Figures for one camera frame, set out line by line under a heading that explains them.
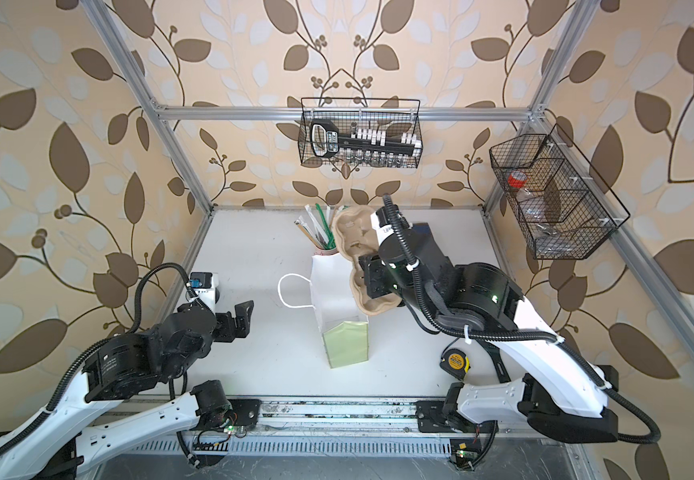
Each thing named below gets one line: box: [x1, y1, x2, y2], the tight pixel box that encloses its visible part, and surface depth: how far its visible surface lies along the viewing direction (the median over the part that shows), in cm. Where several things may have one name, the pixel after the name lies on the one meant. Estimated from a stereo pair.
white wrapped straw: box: [304, 204, 329, 244], surface depth 98 cm
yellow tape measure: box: [439, 348, 471, 381], surface depth 82 cm
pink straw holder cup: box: [312, 242, 339, 256], surface depth 98 cm
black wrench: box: [476, 340, 511, 383], surface depth 84 cm
